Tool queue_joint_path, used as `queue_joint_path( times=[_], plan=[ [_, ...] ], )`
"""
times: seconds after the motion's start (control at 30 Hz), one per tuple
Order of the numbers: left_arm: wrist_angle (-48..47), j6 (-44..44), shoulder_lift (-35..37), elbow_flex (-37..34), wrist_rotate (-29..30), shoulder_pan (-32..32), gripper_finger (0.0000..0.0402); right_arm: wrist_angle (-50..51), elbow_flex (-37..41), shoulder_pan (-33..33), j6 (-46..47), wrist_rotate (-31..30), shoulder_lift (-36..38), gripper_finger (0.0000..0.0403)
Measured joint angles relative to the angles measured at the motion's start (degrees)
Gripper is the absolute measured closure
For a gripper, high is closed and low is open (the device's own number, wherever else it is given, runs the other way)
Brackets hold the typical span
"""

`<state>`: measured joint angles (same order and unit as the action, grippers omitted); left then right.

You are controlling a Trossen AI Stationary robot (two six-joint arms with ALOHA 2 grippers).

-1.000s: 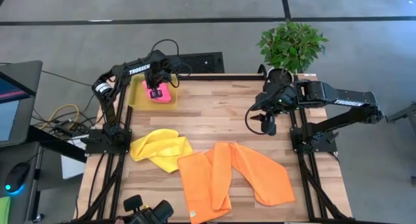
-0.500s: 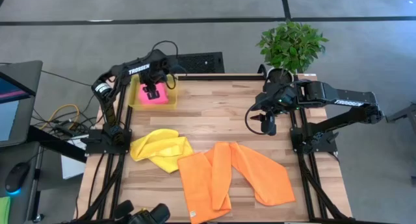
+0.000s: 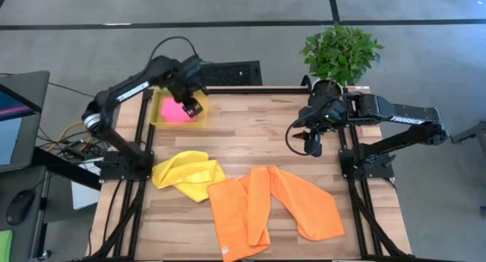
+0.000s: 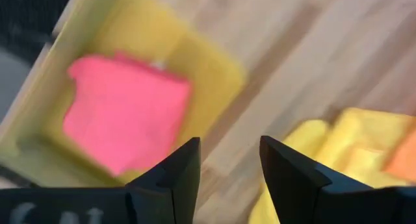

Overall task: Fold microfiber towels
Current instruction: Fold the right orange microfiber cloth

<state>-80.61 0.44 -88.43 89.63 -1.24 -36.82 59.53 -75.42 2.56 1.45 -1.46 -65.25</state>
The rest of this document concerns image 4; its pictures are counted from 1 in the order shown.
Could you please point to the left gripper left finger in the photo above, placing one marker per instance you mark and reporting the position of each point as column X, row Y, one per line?
column 162, row 198

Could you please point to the pink microfiber towel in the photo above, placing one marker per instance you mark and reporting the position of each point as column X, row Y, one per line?
column 123, row 113

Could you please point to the translucent yellow-green plastic bin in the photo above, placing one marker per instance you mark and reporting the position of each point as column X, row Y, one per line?
column 42, row 97

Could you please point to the large orange microfiber towel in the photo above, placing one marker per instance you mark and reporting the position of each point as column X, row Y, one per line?
column 403, row 159

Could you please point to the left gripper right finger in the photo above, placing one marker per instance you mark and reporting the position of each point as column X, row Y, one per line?
column 308, row 198

